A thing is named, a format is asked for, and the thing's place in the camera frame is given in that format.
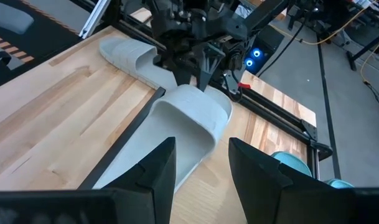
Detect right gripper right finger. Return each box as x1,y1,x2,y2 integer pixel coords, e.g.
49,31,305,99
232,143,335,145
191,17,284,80
228,137,379,224

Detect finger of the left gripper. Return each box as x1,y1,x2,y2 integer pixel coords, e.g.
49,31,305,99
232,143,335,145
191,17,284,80
171,63,195,88
196,42,227,93

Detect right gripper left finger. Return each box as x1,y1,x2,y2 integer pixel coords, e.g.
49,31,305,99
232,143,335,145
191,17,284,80
0,136,177,224

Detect green rubber slide sandal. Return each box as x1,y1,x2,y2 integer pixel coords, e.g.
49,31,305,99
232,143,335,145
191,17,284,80
269,151,314,179
324,178,355,189

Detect light grey rubber slide sandal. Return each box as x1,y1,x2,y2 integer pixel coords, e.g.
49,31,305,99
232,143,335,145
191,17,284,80
91,83,233,191
98,36,179,91

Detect black computer blue lights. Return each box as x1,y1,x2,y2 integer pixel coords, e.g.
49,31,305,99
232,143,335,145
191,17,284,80
241,25,286,76

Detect silver aluminium extrusion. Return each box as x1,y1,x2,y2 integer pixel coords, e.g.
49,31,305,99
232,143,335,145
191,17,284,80
78,0,111,39

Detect black mat orange stripes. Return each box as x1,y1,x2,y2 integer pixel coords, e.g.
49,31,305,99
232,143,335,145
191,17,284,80
0,0,84,91

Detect grey padded seat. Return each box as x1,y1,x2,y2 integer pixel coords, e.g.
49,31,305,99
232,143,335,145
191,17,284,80
0,0,35,35

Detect black aluminium table frame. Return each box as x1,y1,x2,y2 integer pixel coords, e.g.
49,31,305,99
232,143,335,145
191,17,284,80
77,0,334,187

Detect yellow cable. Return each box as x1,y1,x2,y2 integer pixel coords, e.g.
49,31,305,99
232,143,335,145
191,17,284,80
268,0,379,47
359,39,379,85

